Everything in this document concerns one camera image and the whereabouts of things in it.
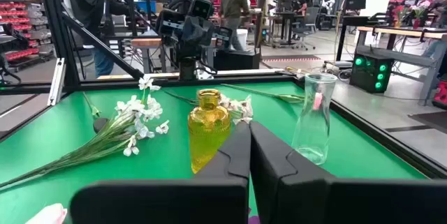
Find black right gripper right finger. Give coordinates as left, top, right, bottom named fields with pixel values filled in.
left=249, top=121, right=447, bottom=224

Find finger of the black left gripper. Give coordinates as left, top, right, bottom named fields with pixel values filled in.
left=181, top=16, right=197, bottom=45
left=196, top=16, right=214, bottom=45

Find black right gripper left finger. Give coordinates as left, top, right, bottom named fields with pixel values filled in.
left=69, top=122, right=251, bottom=224

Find cream pink flower bunch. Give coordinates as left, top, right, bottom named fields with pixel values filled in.
left=162, top=89, right=255, bottom=126

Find white flower bunch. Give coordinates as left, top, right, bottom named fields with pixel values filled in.
left=0, top=73, right=171, bottom=190

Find pink tulip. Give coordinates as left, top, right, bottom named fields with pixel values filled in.
left=24, top=202, right=68, bottom=224
left=220, top=82, right=324, bottom=112

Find clear glass vase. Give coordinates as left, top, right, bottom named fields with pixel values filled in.
left=291, top=73, right=339, bottom=166

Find red flowers in vase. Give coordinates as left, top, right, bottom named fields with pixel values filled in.
left=390, top=3, right=409, bottom=29

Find pink flowers in vase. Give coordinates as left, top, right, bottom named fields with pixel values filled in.
left=410, top=0, right=433, bottom=29

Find wooden workbench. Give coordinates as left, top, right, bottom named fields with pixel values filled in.
left=131, top=37, right=217, bottom=75

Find white bin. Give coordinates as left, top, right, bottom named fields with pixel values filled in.
left=235, top=28, right=249, bottom=52

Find black box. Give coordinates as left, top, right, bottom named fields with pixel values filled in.
left=213, top=49, right=262, bottom=71

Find green table mat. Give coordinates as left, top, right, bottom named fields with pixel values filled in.
left=0, top=81, right=429, bottom=224

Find grey office chair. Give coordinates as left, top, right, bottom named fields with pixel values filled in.
left=291, top=6, right=321, bottom=51

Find black computer green lights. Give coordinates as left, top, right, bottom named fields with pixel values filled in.
left=349, top=51, right=394, bottom=94

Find shelf with red bins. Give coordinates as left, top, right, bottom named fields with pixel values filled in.
left=0, top=0, right=53, bottom=73

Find red object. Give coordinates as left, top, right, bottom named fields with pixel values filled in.
left=432, top=79, right=447, bottom=110

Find wooden top desk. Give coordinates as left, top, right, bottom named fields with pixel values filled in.
left=355, top=24, right=447, bottom=107

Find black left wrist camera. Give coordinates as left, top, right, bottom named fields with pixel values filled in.
left=188, top=0, right=214, bottom=19

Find black metal rig frame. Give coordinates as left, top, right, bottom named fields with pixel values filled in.
left=0, top=0, right=447, bottom=179

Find silver aluminium bracket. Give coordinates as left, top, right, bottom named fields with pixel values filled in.
left=47, top=58, right=67, bottom=106

